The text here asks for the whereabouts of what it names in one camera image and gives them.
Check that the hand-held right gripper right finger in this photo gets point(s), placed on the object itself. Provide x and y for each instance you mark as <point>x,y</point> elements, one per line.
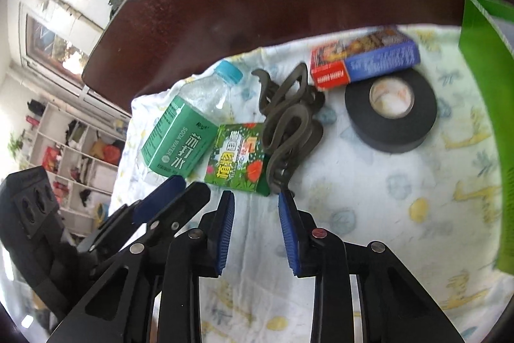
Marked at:
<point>287,234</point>

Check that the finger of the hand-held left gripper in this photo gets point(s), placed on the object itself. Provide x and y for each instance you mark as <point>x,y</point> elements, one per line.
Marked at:
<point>160,200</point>
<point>184,206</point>

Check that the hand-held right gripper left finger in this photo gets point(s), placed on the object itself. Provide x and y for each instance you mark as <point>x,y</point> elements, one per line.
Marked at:
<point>225,234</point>

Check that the green label plastic bottle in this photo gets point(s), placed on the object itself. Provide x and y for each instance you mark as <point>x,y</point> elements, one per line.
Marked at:
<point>176,142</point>

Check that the small green flower-print box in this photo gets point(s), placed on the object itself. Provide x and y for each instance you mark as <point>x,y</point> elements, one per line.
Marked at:
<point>237,162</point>

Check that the dark hair claw clip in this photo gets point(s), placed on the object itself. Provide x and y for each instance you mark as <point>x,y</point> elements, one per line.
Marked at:
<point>281,166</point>

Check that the black tape roll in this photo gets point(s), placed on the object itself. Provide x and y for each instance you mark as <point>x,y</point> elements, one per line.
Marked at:
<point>361,118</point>

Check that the red blue playing card box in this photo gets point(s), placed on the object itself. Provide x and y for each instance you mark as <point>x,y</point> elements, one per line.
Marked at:
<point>381,61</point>

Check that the green cardboard box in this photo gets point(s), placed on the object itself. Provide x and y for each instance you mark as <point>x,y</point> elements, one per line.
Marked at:
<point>486,86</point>

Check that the white storage shelf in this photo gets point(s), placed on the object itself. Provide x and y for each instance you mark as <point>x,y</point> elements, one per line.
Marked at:
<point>52,134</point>

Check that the glass door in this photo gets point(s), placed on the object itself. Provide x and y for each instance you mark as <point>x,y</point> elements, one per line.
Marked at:
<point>52,41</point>

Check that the metal faucet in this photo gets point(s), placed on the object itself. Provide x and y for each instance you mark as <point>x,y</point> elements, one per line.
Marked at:
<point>114,3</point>

